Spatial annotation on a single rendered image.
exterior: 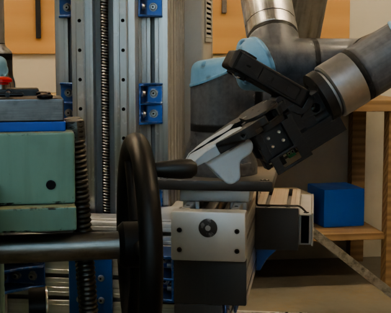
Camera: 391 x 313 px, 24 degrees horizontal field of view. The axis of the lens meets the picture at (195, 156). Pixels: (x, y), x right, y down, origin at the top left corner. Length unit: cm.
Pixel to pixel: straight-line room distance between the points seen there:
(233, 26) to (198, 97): 276
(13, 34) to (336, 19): 159
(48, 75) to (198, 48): 234
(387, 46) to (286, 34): 16
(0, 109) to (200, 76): 69
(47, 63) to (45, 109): 333
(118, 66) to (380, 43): 81
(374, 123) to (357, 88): 355
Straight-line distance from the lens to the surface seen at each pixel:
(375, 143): 473
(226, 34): 450
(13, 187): 113
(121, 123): 186
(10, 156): 112
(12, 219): 111
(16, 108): 113
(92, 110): 189
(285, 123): 115
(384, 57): 119
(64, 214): 111
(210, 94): 173
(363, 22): 468
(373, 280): 339
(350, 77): 117
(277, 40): 127
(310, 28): 169
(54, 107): 113
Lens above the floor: 106
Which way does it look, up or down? 7 degrees down
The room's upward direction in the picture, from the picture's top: straight up
